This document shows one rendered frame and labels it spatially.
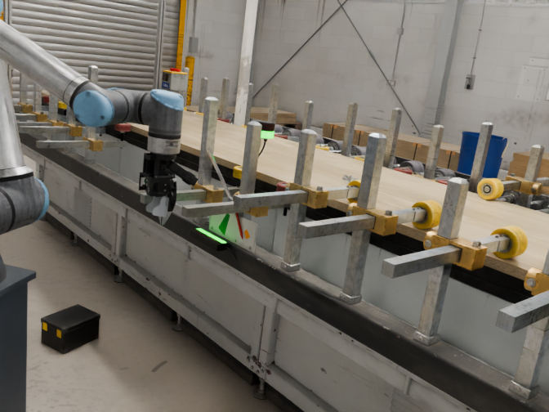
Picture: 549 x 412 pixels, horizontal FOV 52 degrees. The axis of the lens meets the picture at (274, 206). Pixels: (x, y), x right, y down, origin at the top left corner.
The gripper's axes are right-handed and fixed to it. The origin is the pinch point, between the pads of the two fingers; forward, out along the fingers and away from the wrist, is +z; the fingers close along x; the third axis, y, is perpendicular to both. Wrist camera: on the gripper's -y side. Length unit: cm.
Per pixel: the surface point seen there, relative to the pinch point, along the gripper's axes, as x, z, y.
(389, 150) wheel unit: -30, -13, -140
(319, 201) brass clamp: 30.1, -11.8, -31.6
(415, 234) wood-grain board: 50, -6, -51
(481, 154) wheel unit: 17, -21, -140
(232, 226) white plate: -6.4, 7.2, -30.3
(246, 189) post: -2.2, -7.0, -31.0
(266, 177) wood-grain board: -16, -7, -51
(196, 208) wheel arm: 1.7, -3.2, -9.6
